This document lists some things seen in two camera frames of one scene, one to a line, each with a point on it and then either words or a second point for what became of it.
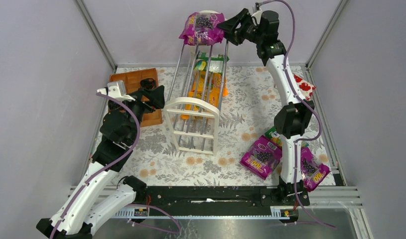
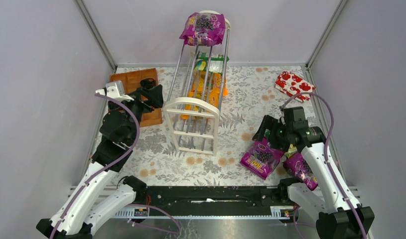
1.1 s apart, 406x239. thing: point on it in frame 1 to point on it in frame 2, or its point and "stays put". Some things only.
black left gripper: (145, 101) stays put
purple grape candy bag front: (261, 157) stays put
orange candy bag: (208, 86) stays put
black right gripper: (243, 28) to (272, 132)
